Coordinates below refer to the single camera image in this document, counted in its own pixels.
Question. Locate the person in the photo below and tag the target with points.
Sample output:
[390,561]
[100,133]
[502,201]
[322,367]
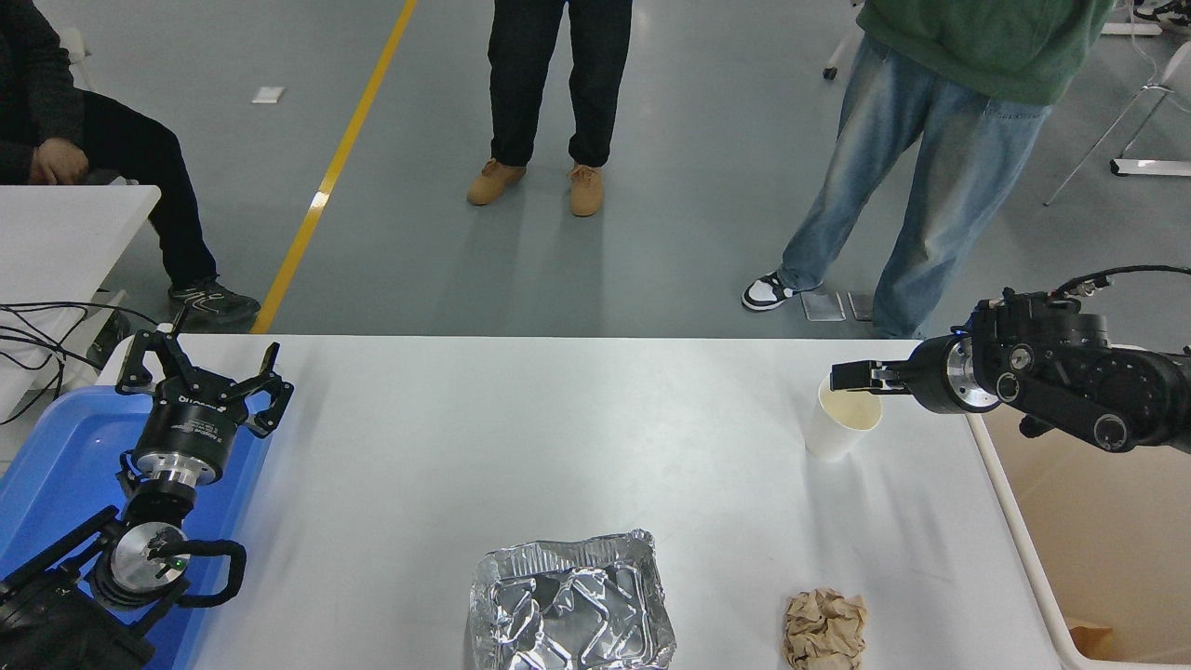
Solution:
[140,149]
[530,74]
[940,149]

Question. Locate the person's right hand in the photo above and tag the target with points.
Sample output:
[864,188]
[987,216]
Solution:
[58,163]

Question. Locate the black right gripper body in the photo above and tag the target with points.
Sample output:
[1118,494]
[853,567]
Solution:
[929,377]

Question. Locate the foil tray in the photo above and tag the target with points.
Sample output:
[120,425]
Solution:
[568,605]

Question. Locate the person's foot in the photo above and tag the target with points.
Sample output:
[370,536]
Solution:
[1168,11]

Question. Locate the blue plastic tray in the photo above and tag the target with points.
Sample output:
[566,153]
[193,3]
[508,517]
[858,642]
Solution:
[56,465]

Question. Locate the crumpled tan paper ball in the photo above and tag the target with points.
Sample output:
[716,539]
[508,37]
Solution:
[823,633]

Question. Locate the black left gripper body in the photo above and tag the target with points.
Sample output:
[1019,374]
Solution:
[191,430]

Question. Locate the white wheeled chair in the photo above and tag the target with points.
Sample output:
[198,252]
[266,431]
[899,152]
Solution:
[829,71]

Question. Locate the white paper cup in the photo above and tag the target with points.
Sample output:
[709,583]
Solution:
[833,437]

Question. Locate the large pale plastic bin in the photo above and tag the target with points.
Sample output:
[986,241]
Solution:
[1098,540]

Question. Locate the white side table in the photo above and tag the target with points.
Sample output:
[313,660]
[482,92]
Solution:
[65,242]

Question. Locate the grey wheeled office chair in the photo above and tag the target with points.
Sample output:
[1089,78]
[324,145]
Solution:
[79,56]

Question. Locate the white stand foot bar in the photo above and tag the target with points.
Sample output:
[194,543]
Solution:
[1154,167]
[1130,29]

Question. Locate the silver floor plate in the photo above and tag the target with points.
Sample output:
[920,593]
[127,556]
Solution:
[823,307]
[861,307]

